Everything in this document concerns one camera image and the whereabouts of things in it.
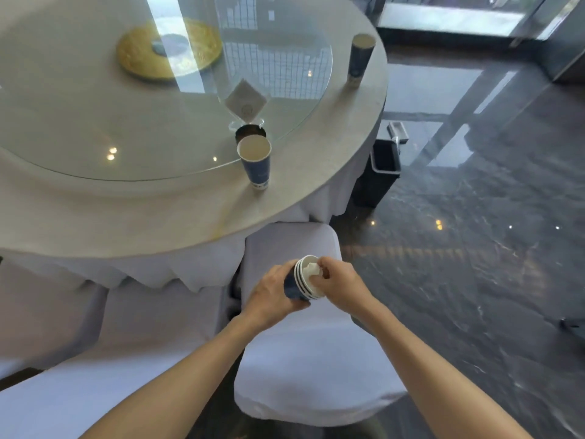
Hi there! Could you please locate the person's left forearm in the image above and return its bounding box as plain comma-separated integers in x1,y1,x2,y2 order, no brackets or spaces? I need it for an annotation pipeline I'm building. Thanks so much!
78,312,261,439

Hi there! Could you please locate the blue paper cup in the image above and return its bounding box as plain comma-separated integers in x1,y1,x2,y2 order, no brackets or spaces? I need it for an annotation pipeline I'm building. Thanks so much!
236,134,272,191
347,34,377,89

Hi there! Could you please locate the person's left hand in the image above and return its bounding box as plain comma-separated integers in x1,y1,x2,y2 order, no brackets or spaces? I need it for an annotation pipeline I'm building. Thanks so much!
239,259,311,330

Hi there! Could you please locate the gold round turntable base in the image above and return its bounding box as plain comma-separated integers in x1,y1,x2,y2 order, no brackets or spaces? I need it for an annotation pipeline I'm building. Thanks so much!
115,19,224,82

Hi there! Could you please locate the white tablecloth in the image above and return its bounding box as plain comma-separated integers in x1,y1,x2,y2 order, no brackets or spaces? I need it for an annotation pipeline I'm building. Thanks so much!
0,0,389,294

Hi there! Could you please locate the white paper napkin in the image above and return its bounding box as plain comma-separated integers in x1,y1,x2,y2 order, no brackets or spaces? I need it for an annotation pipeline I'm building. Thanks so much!
305,264,331,284

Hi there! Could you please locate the person's right hand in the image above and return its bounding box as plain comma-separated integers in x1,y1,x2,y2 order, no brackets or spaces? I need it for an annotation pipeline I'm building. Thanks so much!
312,257,374,325

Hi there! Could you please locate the white covered chair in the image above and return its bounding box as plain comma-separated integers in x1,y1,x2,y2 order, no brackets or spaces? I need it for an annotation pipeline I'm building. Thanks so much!
0,257,245,439
233,222,408,427

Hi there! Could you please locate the clear acrylic sign stand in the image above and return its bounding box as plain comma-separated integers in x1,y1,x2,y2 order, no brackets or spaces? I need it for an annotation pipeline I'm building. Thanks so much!
223,78,269,133

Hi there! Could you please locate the round glass turntable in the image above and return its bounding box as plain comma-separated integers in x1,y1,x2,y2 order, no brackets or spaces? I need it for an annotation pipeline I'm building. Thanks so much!
0,0,333,182

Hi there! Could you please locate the person's right forearm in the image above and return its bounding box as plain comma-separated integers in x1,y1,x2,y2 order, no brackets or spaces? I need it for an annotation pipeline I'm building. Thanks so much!
351,297,535,439

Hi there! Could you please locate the dark waste bin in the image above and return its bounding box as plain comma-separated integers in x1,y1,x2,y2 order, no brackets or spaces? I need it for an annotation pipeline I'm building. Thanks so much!
352,122,408,209

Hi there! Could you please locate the stack of blue paper cups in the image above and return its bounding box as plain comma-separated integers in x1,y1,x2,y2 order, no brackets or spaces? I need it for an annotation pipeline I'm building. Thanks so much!
283,255,326,302

